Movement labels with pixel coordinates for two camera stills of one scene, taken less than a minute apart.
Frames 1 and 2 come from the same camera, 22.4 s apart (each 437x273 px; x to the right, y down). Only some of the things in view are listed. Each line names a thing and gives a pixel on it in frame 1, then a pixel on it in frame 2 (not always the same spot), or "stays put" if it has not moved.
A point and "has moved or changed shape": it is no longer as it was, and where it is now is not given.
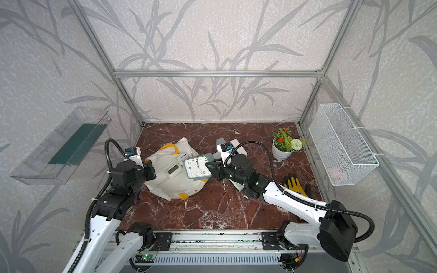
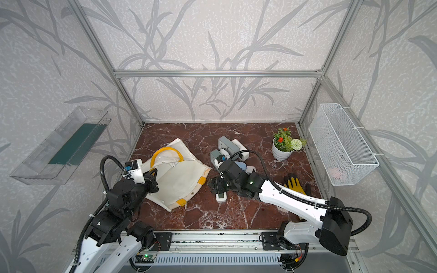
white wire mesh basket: (343, 156) stays put
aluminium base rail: (225, 248) stays put
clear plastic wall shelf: (58, 157) stays put
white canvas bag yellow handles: (168, 162) has moved or changed shape
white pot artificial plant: (283, 145) stays put
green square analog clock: (195, 166) to (213, 155)
